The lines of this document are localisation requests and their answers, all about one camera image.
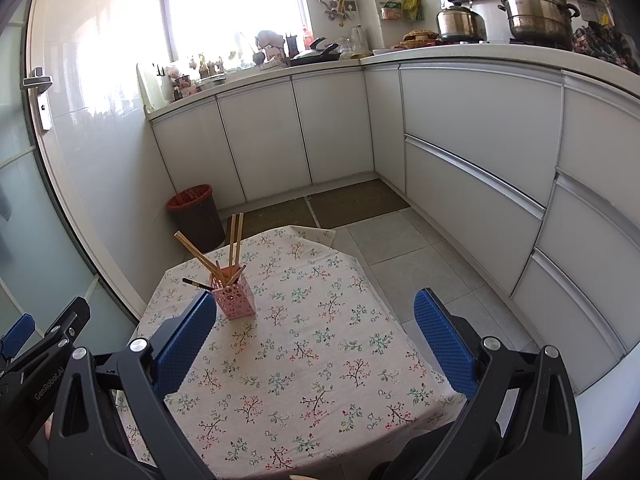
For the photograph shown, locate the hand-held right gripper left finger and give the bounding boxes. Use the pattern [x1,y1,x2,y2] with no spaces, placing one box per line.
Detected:
[49,290,218,480]

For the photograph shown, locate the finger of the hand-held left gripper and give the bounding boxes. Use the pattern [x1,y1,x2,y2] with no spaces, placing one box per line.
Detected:
[0,296,91,377]
[0,313,36,361]

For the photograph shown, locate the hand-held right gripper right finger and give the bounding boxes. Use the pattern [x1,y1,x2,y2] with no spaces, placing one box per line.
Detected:
[413,287,583,480]

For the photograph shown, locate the pink perforated chopstick holder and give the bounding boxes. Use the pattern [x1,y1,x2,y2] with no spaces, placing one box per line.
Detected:
[209,266,257,320]

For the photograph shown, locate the bunch of wooden chopsticks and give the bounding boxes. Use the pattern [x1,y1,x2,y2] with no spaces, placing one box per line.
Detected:
[174,212,247,292]

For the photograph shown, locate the frosted glass door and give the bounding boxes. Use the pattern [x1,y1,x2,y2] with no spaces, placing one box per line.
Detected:
[0,0,146,361]

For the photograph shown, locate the brown trash bin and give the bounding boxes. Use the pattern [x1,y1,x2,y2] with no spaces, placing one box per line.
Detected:
[166,184,227,256]

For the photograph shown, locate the floral tablecloth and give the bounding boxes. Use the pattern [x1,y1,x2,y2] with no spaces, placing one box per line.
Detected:
[115,226,468,480]

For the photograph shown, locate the white kitchen base cabinets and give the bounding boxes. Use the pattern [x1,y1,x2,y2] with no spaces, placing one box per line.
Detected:
[145,42,640,396]

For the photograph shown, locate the white cutting board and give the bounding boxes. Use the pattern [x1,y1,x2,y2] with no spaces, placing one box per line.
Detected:
[137,61,166,111]

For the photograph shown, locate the cluster of small seasoning bottles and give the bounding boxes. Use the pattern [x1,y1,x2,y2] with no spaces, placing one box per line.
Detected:
[167,52,228,101]

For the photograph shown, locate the round bamboo tray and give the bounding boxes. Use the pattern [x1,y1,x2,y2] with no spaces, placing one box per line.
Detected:
[400,29,441,48]

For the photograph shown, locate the pink figurine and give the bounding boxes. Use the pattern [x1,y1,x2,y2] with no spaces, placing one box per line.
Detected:
[255,30,283,63]

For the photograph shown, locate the black frying pan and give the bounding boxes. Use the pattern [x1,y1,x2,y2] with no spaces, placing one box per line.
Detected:
[289,37,342,67]

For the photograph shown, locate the steel kettle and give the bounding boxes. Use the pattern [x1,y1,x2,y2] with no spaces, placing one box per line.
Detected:
[436,0,488,43]

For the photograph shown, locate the plaid cloth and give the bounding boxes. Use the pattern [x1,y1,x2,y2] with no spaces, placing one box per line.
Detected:
[572,21,640,73]

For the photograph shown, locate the stacked steel steamer pot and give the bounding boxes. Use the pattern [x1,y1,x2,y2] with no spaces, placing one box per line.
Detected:
[496,0,581,50]

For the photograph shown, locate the kitchen window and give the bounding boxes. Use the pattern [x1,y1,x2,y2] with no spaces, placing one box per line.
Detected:
[162,0,313,63]

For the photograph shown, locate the water heater pipes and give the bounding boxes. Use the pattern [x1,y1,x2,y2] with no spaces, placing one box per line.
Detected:
[315,0,358,26]

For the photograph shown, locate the silver door handle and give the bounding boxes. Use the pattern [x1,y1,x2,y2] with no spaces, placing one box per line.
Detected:
[21,66,54,132]

